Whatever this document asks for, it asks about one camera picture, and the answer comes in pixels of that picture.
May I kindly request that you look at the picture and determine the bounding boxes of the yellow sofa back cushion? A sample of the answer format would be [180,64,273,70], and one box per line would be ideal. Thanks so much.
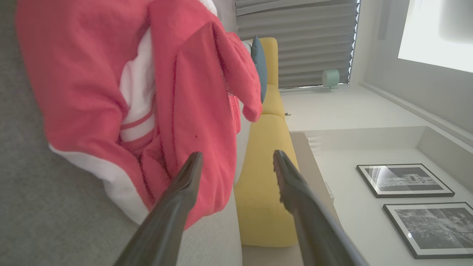
[259,37,286,118]
[234,114,300,248]

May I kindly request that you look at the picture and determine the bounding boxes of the bright white light panel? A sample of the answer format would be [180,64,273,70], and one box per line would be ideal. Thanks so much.
[398,0,473,73]

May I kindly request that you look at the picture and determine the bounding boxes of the grey fabric sofa seat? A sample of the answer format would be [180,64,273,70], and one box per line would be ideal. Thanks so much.
[0,0,222,266]

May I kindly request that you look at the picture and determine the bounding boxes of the mint green round lamp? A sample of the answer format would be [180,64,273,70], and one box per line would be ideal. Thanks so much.
[322,69,340,91]

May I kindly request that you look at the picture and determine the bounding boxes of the white slatted wall vent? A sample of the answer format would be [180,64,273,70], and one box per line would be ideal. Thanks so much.
[307,136,323,156]

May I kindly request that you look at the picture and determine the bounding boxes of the red basketball jersey number 23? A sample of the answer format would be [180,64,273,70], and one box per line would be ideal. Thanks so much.
[16,0,263,229]

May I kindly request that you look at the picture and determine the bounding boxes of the black framed monochrome picture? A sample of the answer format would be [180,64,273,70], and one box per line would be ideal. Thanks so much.
[357,164,455,198]
[383,202,473,259]

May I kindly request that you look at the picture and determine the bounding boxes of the blue throw pillow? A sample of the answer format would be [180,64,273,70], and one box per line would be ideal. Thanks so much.
[251,35,268,104]

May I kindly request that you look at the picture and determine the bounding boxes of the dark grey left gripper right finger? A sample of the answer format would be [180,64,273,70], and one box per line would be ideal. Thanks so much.
[273,150,370,266]

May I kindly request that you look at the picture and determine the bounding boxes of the grey window blinds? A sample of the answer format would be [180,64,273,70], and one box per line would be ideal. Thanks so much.
[235,0,361,89]

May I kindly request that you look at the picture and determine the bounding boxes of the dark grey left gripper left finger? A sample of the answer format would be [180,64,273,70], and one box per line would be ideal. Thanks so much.
[113,151,204,266]

